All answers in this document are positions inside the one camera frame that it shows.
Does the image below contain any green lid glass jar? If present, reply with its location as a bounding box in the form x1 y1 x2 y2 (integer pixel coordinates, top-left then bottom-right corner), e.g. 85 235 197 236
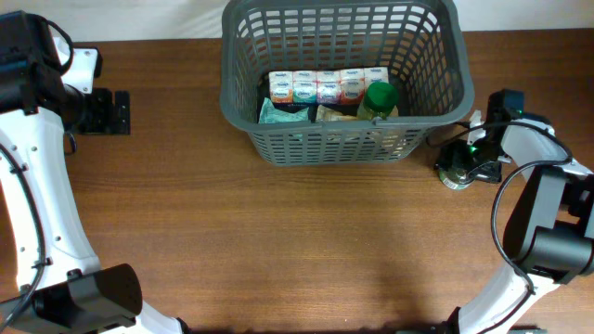
357 82 400 121

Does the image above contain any grey plastic basket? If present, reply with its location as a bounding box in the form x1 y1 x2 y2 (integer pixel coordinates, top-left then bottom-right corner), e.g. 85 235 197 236
220 0 474 166

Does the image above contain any white tissue pack strip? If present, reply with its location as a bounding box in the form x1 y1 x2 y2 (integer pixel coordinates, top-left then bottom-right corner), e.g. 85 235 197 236
267 67 389 105

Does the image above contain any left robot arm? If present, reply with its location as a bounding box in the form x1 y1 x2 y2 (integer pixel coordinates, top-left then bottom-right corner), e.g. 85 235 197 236
1 11 188 333

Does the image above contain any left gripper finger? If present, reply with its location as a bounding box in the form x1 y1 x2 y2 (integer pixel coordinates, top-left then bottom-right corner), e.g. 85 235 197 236
93 88 113 135
114 91 131 135

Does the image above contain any tin can green label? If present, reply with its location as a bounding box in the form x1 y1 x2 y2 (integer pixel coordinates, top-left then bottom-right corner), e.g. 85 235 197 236
438 168 474 191

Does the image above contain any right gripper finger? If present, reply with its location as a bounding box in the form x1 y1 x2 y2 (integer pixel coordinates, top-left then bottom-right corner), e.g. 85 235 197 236
434 139 474 173
469 161 502 184

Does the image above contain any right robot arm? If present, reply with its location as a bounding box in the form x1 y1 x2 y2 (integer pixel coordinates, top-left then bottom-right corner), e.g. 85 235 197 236
435 89 593 333

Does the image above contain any tan paper bag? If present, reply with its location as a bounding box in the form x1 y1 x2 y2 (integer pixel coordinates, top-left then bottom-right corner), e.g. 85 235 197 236
316 104 403 149

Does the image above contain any teal snack wrapper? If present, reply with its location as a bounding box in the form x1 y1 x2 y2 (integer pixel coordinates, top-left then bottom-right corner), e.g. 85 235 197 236
259 97 309 142

